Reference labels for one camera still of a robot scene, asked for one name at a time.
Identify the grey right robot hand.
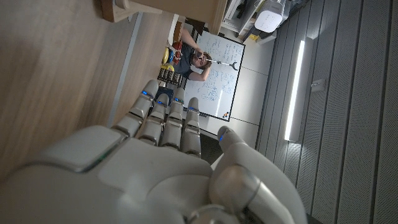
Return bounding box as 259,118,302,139
0,79,308,224

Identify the stack of black dice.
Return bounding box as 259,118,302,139
157,67,183,87

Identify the whiteboard on black stand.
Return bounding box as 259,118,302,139
183,30,246,122

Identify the seated person dark shirt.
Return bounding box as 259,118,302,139
174,27,215,82

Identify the white grabber tool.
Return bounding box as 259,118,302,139
205,58,239,72

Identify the long ceiling light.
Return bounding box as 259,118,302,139
284,36,314,143

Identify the white shelf cabinet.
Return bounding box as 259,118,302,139
221,0,261,35

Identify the small grey ceiling sensor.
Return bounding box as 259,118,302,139
310,78,327,93

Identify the white wall appliance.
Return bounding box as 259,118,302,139
254,0,287,34

